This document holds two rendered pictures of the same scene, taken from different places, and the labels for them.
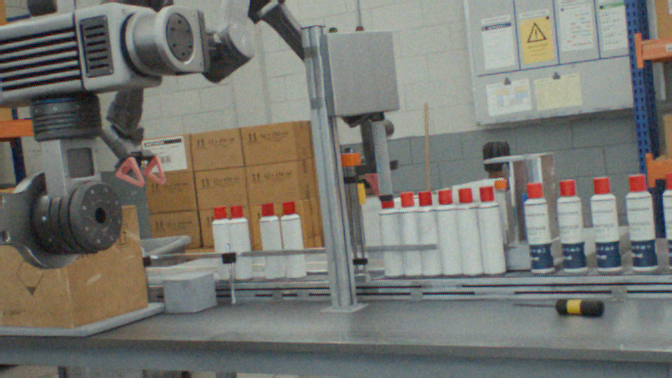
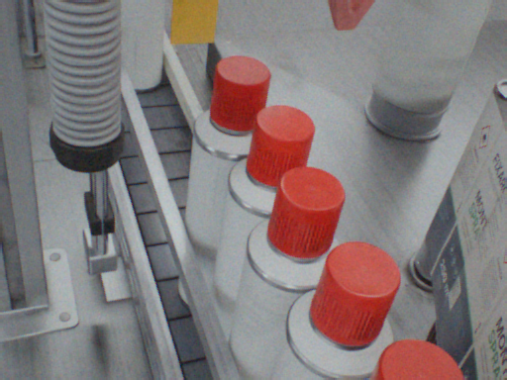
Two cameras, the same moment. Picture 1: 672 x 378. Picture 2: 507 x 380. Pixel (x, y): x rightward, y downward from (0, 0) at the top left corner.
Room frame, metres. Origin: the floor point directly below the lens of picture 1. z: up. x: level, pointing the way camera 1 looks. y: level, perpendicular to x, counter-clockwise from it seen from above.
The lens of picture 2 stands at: (1.96, -0.30, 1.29)
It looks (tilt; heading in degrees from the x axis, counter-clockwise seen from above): 42 degrees down; 32
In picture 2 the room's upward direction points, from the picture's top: 11 degrees clockwise
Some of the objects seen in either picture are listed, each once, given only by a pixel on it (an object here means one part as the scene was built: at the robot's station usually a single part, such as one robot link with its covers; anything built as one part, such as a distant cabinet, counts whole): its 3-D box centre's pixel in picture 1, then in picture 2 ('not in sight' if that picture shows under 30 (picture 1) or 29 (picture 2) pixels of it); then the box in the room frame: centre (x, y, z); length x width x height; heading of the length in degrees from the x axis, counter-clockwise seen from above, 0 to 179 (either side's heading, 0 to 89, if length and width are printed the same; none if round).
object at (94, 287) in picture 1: (68, 265); not in sight; (2.36, 0.74, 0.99); 0.30 x 0.24 x 0.27; 54
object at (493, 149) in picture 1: (499, 187); not in sight; (2.72, -0.46, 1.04); 0.09 x 0.09 x 0.29
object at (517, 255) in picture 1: (523, 211); not in sight; (2.15, -0.42, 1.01); 0.14 x 0.13 x 0.26; 59
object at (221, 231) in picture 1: (223, 243); not in sight; (2.51, 0.35, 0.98); 0.05 x 0.05 x 0.20
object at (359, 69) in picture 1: (355, 74); not in sight; (2.16, -0.06, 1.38); 0.17 x 0.10 x 0.19; 114
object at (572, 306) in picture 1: (555, 306); not in sight; (1.83, -0.40, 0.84); 0.20 x 0.03 x 0.03; 51
